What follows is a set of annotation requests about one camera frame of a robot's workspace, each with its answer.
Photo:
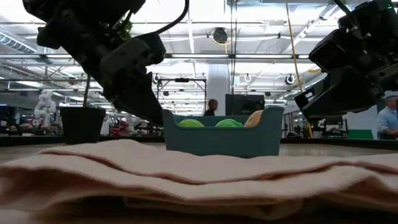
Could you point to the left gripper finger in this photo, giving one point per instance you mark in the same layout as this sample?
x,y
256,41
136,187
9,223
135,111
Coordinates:
x,y
140,99

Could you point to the yellow-green toy fruit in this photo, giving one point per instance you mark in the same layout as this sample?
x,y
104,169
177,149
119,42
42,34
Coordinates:
x,y
191,124

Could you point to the orange toy produce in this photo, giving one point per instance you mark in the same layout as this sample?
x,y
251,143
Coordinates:
x,y
254,119

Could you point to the green toy fruit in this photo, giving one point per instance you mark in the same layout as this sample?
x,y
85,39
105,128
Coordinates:
x,y
229,124

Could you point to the teal plastic container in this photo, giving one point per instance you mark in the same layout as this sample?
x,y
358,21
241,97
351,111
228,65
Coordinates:
x,y
224,143

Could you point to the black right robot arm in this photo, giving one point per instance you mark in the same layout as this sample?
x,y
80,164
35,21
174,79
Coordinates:
x,y
367,37

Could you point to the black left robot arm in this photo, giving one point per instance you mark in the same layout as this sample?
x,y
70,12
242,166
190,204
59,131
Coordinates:
x,y
62,12

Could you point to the black background equipment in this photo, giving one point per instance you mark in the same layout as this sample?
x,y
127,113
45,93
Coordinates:
x,y
335,127

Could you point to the green leafy plant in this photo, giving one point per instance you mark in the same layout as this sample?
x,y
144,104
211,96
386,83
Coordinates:
x,y
87,93

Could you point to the green box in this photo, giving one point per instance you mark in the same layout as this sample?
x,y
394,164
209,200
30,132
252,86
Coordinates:
x,y
360,134

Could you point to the person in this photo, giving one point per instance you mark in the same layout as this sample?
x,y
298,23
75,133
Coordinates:
x,y
211,107
387,119

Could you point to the black plant pot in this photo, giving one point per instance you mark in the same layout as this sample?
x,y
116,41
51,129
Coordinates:
x,y
82,126

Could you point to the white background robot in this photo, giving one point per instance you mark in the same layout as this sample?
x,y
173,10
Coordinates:
x,y
45,105

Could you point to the white building column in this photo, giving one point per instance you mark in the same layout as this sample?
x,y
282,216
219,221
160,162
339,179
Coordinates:
x,y
219,84

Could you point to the black monitor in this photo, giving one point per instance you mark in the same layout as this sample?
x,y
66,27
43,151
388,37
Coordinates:
x,y
245,104

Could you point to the folded beige towel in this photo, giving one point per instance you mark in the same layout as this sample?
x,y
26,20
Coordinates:
x,y
199,193

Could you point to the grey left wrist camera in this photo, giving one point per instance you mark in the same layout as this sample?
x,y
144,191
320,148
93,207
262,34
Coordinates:
x,y
124,54

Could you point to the black robot station frame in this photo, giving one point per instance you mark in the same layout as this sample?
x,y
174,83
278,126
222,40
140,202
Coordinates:
x,y
182,80

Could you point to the black table frame rail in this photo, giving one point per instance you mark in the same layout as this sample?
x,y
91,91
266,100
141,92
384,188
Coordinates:
x,y
31,140

